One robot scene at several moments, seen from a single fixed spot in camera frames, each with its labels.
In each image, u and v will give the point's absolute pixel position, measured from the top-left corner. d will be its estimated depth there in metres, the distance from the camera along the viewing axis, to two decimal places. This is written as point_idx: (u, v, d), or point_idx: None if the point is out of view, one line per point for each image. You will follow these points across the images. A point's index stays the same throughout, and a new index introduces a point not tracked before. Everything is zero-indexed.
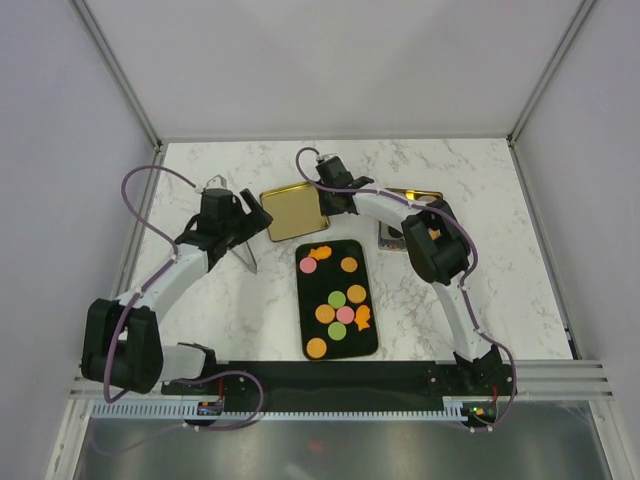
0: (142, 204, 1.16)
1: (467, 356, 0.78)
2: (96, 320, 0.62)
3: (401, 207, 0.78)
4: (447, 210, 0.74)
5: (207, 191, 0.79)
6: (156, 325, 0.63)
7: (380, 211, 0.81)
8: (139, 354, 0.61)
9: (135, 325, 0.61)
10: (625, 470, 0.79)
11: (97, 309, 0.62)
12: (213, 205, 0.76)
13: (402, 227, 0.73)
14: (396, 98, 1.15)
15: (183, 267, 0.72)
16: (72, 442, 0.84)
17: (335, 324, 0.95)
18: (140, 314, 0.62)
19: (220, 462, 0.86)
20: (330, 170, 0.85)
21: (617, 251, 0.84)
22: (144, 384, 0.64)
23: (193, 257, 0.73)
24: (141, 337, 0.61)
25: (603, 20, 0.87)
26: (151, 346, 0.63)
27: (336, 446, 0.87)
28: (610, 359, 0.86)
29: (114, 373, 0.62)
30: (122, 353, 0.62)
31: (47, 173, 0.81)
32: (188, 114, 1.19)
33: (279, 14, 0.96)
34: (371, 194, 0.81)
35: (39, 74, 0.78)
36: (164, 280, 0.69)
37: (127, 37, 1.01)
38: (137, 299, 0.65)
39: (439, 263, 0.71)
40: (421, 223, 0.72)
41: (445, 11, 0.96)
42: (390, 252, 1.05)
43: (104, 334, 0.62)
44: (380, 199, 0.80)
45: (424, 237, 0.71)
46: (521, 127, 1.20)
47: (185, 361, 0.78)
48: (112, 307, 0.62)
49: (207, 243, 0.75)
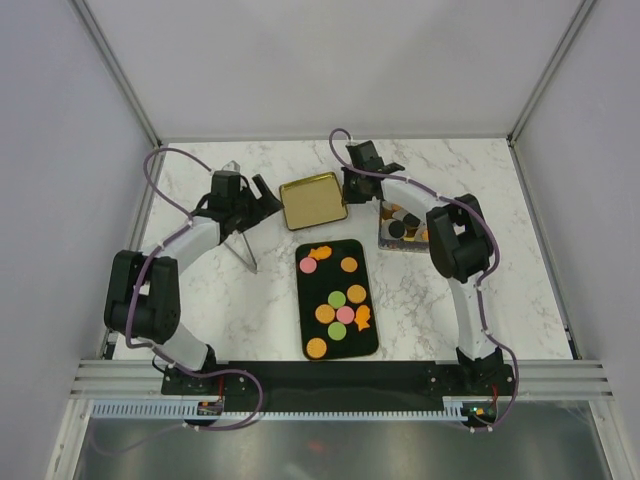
0: (142, 203, 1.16)
1: (471, 355, 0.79)
2: (120, 269, 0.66)
3: (429, 198, 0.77)
4: (476, 207, 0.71)
5: (216, 172, 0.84)
6: (176, 272, 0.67)
7: (407, 200, 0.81)
8: (161, 297, 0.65)
9: (157, 268, 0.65)
10: (625, 469, 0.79)
11: (121, 259, 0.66)
12: (224, 184, 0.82)
13: (426, 218, 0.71)
14: (397, 98, 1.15)
15: (198, 232, 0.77)
16: (72, 442, 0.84)
17: (336, 324, 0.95)
18: (161, 260, 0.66)
19: (220, 462, 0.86)
20: (361, 153, 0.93)
21: (617, 252, 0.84)
22: (164, 332, 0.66)
23: (205, 224, 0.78)
24: (162, 281, 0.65)
25: (603, 20, 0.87)
26: (172, 291, 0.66)
27: (337, 446, 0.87)
28: (610, 359, 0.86)
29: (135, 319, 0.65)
30: (144, 301, 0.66)
31: (48, 174, 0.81)
32: (188, 114, 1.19)
33: (279, 14, 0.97)
34: (400, 182, 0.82)
35: (39, 75, 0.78)
36: (183, 241, 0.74)
37: (127, 37, 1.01)
38: (159, 252, 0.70)
39: (459, 259, 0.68)
40: (447, 216, 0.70)
41: (444, 12, 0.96)
42: (390, 252, 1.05)
43: (127, 282, 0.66)
44: (409, 188, 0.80)
45: (448, 230, 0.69)
46: (521, 126, 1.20)
47: (187, 350, 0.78)
48: (135, 257, 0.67)
49: (221, 217, 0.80)
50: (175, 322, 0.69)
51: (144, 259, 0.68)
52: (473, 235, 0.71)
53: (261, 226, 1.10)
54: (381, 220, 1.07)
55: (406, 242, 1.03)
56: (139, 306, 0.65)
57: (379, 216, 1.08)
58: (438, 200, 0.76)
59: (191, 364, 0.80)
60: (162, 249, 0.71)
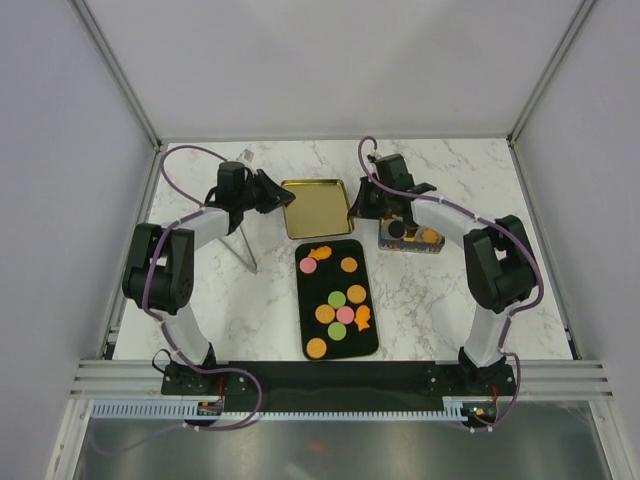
0: (142, 204, 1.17)
1: (476, 361, 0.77)
2: (139, 240, 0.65)
3: (466, 219, 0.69)
4: (518, 230, 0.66)
5: (221, 165, 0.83)
6: (194, 246, 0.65)
7: (441, 223, 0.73)
8: (179, 264, 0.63)
9: (177, 238, 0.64)
10: (625, 469, 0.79)
11: (141, 229, 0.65)
12: (229, 177, 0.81)
13: (465, 241, 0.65)
14: (397, 98, 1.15)
15: (211, 216, 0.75)
16: (72, 441, 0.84)
17: (335, 324, 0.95)
18: (180, 230, 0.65)
19: (220, 461, 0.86)
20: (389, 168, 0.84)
21: (617, 251, 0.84)
22: (181, 302, 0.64)
23: (217, 213, 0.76)
24: (181, 249, 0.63)
25: (603, 21, 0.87)
26: (189, 261, 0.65)
27: (337, 446, 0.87)
28: (610, 359, 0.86)
29: (152, 288, 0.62)
30: (161, 271, 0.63)
31: (48, 174, 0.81)
32: (188, 114, 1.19)
33: (279, 15, 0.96)
34: (432, 201, 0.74)
35: (39, 76, 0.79)
36: (197, 222, 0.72)
37: (127, 37, 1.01)
38: (178, 226, 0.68)
39: (501, 288, 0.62)
40: (487, 239, 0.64)
41: (445, 12, 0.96)
42: (390, 252, 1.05)
43: (146, 252, 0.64)
44: (443, 209, 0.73)
45: (489, 255, 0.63)
46: (521, 126, 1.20)
47: (193, 341, 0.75)
48: (154, 228, 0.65)
49: (228, 210, 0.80)
50: (189, 295, 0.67)
51: (162, 231, 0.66)
52: (517, 261, 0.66)
53: (261, 226, 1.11)
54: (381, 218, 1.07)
55: (406, 242, 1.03)
56: (156, 275, 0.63)
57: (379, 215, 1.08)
58: (477, 222, 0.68)
59: (193, 357, 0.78)
60: (181, 224, 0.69)
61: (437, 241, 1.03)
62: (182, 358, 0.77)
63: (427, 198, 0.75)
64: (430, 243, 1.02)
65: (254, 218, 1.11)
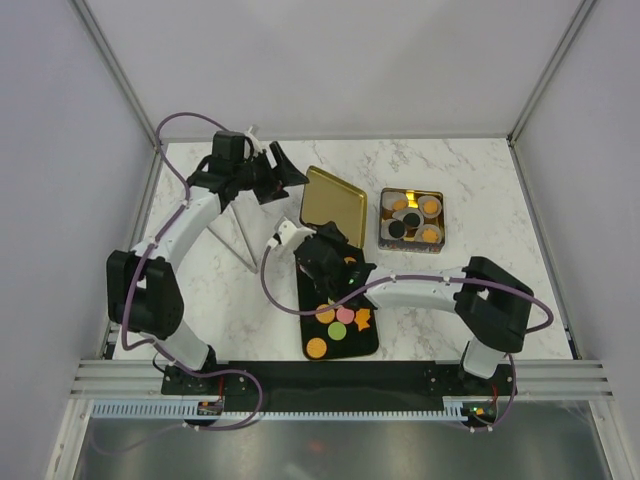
0: (143, 204, 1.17)
1: (485, 375, 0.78)
2: (114, 271, 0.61)
3: (437, 284, 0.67)
4: (490, 267, 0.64)
5: (219, 133, 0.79)
6: (171, 275, 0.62)
7: (408, 299, 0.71)
8: (156, 297, 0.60)
9: (151, 273, 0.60)
10: (626, 470, 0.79)
11: (115, 258, 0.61)
12: (225, 145, 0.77)
13: (461, 311, 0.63)
14: (397, 98, 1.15)
15: (195, 212, 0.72)
16: (72, 441, 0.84)
17: (335, 324, 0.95)
18: (156, 263, 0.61)
19: (221, 461, 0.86)
20: (321, 268, 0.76)
21: (616, 252, 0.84)
22: (165, 327, 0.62)
23: (200, 207, 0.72)
24: (157, 286, 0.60)
25: (603, 20, 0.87)
26: (168, 291, 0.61)
27: (337, 445, 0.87)
28: (611, 359, 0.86)
29: (135, 317, 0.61)
30: (142, 297, 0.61)
31: (47, 173, 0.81)
32: (187, 113, 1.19)
33: (278, 13, 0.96)
34: (386, 282, 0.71)
35: (38, 74, 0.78)
36: (177, 228, 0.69)
37: (126, 36, 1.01)
38: (153, 250, 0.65)
39: (516, 329, 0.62)
40: (477, 298, 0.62)
41: (445, 12, 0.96)
42: (390, 252, 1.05)
43: (123, 284, 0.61)
44: (402, 285, 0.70)
45: (488, 309, 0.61)
46: (521, 126, 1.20)
47: (190, 349, 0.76)
48: (130, 257, 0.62)
49: (215, 184, 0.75)
50: (178, 315, 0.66)
51: (139, 259, 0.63)
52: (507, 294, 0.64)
53: (261, 227, 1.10)
54: (381, 220, 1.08)
55: (406, 242, 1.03)
56: (138, 301, 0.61)
57: (379, 215, 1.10)
58: (448, 283, 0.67)
59: (191, 363, 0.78)
60: (156, 246, 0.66)
61: (437, 241, 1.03)
62: (181, 365, 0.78)
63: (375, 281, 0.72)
64: (430, 243, 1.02)
65: (254, 218, 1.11)
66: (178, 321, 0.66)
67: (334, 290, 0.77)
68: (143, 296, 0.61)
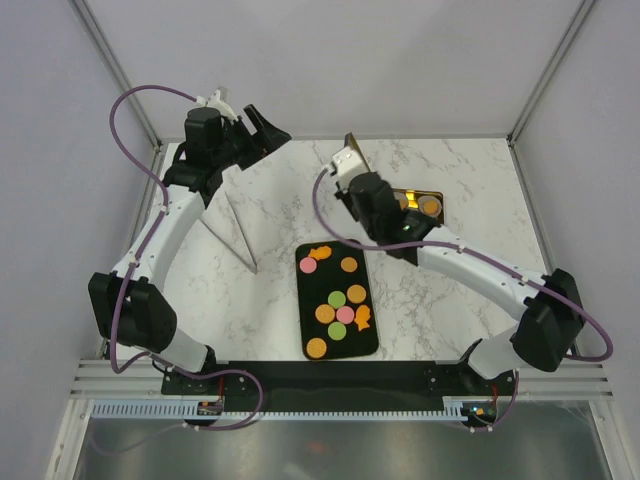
0: (143, 204, 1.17)
1: (484, 374, 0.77)
2: (97, 295, 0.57)
3: (509, 281, 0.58)
4: (569, 286, 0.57)
5: (188, 114, 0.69)
6: (158, 293, 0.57)
7: (467, 277, 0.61)
8: (145, 315, 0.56)
9: (135, 296, 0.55)
10: (625, 469, 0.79)
11: (97, 281, 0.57)
12: (198, 131, 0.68)
13: (526, 316, 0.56)
14: (397, 98, 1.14)
15: (176, 218, 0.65)
16: (72, 441, 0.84)
17: (335, 324, 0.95)
18: (139, 283, 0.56)
19: (221, 461, 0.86)
20: (372, 206, 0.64)
21: (616, 253, 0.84)
22: (160, 339, 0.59)
23: (182, 212, 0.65)
24: (143, 308, 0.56)
25: (603, 20, 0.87)
26: (158, 307, 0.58)
27: (337, 445, 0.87)
28: (611, 359, 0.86)
29: (127, 337, 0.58)
30: (131, 314, 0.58)
31: (48, 173, 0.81)
32: (187, 113, 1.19)
33: (279, 14, 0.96)
34: (450, 250, 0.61)
35: (38, 75, 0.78)
36: (158, 240, 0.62)
37: (126, 36, 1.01)
38: (135, 270, 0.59)
39: (559, 355, 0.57)
40: (549, 314, 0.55)
41: (444, 13, 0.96)
42: None
43: (108, 308, 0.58)
44: (467, 261, 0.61)
45: (552, 329, 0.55)
46: (521, 126, 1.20)
47: (188, 354, 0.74)
48: (112, 279, 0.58)
49: (198, 179, 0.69)
50: (171, 328, 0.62)
51: (122, 279, 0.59)
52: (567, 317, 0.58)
53: (261, 227, 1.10)
54: None
55: None
56: (128, 319, 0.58)
57: None
58: (523, 284, 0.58)
59: (190, 367, 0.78)
60: (138, 264, 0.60)
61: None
62: (181, 368, 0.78)
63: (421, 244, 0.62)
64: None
65: (254, 218, 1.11)
66: (172, 334, 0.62)
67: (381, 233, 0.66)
68: (131, 316, 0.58)
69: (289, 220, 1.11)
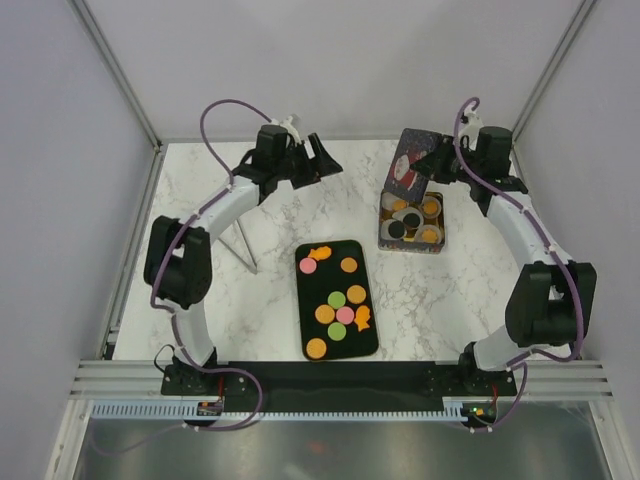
0: (143, 204, 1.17)
1: (479, 362, 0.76)
2: (156, 234, 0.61)
3: (538, 245, 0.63)
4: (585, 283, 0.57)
5: (263, 125, 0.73)
6: (210, 246, 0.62)
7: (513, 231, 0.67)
8: (193, 265, 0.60)
9: (191, 240, 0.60)
10: (625, 469, 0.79)
11: (158, 223, 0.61)
12: (269, 141, 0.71)
13: (523, 268, 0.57)
14: (397, 98, 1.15)
15: (238, 196, 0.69)
16: (72, 442, 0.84)
17: (335, 324, 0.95)
18: (197, 231, 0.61)
19: (221, 461, 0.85)
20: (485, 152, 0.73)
21: (617, 252, 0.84)
22: (195, 296, 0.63)
23: (245, 192, 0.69)
24: (194, 253, 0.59)
25: (603, 20, 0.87)
26: (205, 262, 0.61)
27: (338, 446, 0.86)
28: (611, 359, 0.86)
29: (166, 281, 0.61)
30: (176, 265, 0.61)
31: (47, 173, 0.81)
32: (188, 114, 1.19)
33: (279, 14, 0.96)
34: (515, 207, 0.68)
35: (38, 75, 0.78)
36: (219, 207, 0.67)
37: (126, 36, 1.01)
38: (194, 221, 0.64)
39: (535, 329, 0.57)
40: (546, 281, 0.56)
41: (445, 13, 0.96)
42: (390, 252, 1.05)
43: (162, 249, 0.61)
44: (522, 221, 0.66)
45: (539, 294, 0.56)
46: (521, 127, 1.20)
47: (199, 340, 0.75)
48: (173, 224, 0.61)
49: (261, 177, 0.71)
50: (205, 288, 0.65)
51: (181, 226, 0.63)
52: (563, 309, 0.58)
53: (261, 227, 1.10)
54: (381, 220, 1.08)
55: (406, 242, 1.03)
56: (173, 268, 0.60)
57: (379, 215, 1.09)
58: (549, 251, 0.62)
59: (196, 357, 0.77)
60: (198, 218, 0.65)
61: (437, 242, 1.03)
62: (186, 358, 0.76)
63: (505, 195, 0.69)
64: (430, 244, 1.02)
65: (254, 218, 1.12)
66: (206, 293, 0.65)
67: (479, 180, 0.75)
68: (178, 265, 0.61)
69: (289, 220, 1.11)
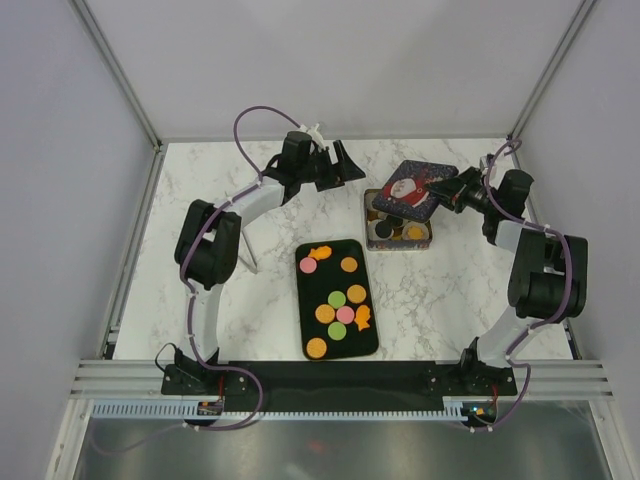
0: (143, 204, 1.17)
1: (479, 353, 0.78)
2: (192, 215, 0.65)
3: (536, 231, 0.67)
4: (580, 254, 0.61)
5: (290, 132, 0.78)
6: (239, 232, 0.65)
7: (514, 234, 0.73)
8: (223, 245, 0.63)
9: (224, 222, 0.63)
10: (625, 469, 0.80)
11: (195, 206, 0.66)
12: (294, 148, 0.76)
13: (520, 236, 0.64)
14: (397, 97, 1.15)
15: (265, 192, 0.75)
16: (72, 442, 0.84)
17: (335, 324, 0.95)
18: (228, 214, 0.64)
19: (221, 461, 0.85)
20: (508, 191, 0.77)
21: (617, 251, 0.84)
22: (221, 279, 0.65)
23: (270, 191, 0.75)
24: (224, 236, 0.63)
25: (603, 19, 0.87)
26: (235, 244, 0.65)
27: (337, 445, 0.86)
28: (611, 359, 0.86)
29: (196, 260, 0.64)
30: (207, 246, 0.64)
31: (47, 174, 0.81)
32: (189, 113, 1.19)
33: (279, 15, 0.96)
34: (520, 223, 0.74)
35: (38, 76, 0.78)
36: (250, 200, 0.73)
37: (127, 37, 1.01)
38: (227, 208, 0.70)
39: (532, 290, 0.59)
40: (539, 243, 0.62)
41: (444, 13, 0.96)
42: (378, 252, 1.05)
43: (196, 230, 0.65)
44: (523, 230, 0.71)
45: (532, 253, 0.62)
46: (521, 126, 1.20)
47: (208, 333, 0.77)
48: (207, 208, 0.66)
49: (285, 181, 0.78)
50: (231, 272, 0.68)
51: (214, 211, 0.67)
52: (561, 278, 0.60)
53: (262, 228, 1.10)
54: (368, 222, 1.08)
55: (395, 241, 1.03)
56: (202, 249, 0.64)
57: (365, 216, 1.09)
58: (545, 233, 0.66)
59: (202, 350, 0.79)
60: (230, 205, 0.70)
61: (424, 237, 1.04)
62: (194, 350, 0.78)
63: (513, 220, 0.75)
64: (418, 240, 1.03)
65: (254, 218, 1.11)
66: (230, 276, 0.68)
67: (491, 210, 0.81)
68: (207, 246, 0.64)
69: (290, 220, 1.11)
